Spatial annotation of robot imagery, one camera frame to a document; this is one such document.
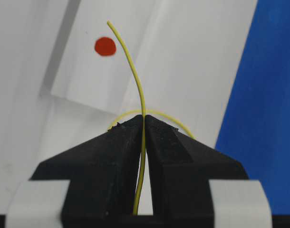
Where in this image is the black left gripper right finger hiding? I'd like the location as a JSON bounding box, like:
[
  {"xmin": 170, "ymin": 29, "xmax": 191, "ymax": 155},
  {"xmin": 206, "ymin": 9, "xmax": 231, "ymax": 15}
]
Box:
[{"xmin": 145, "ymin": 115, "xmax": 249, "ymax": 228}]

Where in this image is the yellow solder wire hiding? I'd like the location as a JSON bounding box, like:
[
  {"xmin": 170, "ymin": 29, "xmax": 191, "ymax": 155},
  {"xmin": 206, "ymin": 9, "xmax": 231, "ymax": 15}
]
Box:
[{"xmin": 106, "ymin": 20, "xmax": 196, "ymax": 216}]

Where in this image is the white base board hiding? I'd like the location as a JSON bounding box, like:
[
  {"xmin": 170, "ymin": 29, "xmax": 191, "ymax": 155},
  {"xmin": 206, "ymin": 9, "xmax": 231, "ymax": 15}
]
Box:
[{"xmin": 0, "ymin": 0, "xmax": 229, "ymax": 214}]

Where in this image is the red dot mark left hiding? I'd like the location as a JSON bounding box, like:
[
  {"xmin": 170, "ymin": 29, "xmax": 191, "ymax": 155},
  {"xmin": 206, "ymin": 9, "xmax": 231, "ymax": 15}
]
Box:
[{"xmin": 94, "ymin": 37, "xmax": 116, "ymax": 57}]

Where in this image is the blue table cloth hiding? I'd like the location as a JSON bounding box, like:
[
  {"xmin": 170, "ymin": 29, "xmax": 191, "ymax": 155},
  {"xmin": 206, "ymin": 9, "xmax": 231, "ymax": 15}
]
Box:
[{"xmin": 215, "ymin": 0, "xmax": 290, "ymax": 214}]

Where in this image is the white raised block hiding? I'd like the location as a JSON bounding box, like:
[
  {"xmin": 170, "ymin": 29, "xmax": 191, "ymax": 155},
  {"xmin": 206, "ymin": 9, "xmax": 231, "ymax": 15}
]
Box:
[{"xmin": 51, "ymin": 0, "xmax": 257, "ymax": 114}]

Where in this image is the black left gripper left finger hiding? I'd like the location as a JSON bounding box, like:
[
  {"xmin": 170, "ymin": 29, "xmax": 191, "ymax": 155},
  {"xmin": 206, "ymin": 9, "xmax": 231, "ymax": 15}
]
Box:
[{"xmin": 31, "ymin": 115, "xmax": 143, "ymax": 228}]

